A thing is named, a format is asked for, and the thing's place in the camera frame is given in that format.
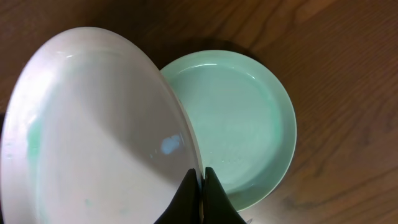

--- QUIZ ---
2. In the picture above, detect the white plate front green stain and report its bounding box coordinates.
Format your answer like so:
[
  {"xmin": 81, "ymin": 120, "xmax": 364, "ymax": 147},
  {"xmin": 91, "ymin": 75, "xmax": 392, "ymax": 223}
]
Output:
[{"xmin": 161, "ymin": 50, "xmax": 297, "ymax": 211}]

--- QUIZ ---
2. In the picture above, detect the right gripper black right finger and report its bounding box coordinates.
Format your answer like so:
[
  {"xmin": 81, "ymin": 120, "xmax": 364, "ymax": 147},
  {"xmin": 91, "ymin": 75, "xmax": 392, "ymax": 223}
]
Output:
[{"xmin": 202, "ymin": 167, "xmax": 246, "ymax": 224}]

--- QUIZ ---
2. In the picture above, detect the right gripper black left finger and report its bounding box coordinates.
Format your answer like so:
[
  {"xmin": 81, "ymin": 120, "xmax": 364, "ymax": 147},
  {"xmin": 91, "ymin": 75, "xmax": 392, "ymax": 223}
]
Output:
[{"xmin": 155, "ymin": 169, "xmax": 201, "ymax": 224}]

